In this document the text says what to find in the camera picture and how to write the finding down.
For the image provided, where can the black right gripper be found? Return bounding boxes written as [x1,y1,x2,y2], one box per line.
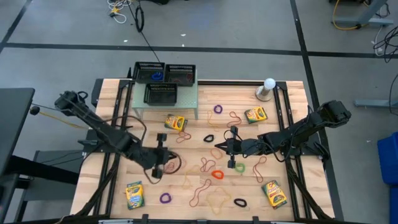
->
[215,126,261,169]

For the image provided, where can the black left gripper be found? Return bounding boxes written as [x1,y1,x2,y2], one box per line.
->
[133,133,177,179]

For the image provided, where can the black plastic basket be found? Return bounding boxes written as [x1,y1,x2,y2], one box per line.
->
[164,63,197,87]
[132,61,166,84]
[143,82,178,106]

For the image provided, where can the black desk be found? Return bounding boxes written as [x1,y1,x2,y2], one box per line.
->
[0,87,36,175]

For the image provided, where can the orange rubber band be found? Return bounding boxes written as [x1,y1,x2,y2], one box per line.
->
[210,147,224,160]

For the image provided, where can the yellow rubber band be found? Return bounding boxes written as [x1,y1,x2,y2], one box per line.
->
[182,164,202,190]
[206,185,233,216]
[206,110,220,132]

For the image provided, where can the blue-printed Crayola crayon box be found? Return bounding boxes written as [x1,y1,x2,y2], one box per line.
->
[125,180,146,211]

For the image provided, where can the long red rubber band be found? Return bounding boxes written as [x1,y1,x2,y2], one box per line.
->
[188,178,213,208]

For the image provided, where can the green metal shelf riser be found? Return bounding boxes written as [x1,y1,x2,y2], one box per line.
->
[131,70,199,121]

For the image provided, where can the white globe bulb lamp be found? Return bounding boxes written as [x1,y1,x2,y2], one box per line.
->
[255,78,277,102]

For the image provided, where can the grey metal stand base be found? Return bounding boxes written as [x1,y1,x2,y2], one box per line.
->
[334,0,394,27]
[354,98,398,109]

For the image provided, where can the blue plastic bin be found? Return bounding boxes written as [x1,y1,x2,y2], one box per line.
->
[377,131,398,186]
[389,186,398,224]

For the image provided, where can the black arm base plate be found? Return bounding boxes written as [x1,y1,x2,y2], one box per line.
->
[77,129,128,154]
[279,130,330,156]

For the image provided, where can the thin yellow cable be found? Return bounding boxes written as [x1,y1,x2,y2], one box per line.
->
[39,110,90,131]

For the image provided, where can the black hanging cable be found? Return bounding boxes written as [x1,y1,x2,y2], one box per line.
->
[124,0,162,63]

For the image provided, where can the white floor cable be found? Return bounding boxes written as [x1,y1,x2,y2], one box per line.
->
[106,0,133,25]

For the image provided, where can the yellow floor cable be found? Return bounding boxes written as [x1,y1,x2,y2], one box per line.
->
[331,0,361,31]

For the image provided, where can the black floor cables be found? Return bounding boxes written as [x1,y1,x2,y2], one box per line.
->
[372,26,398,63]

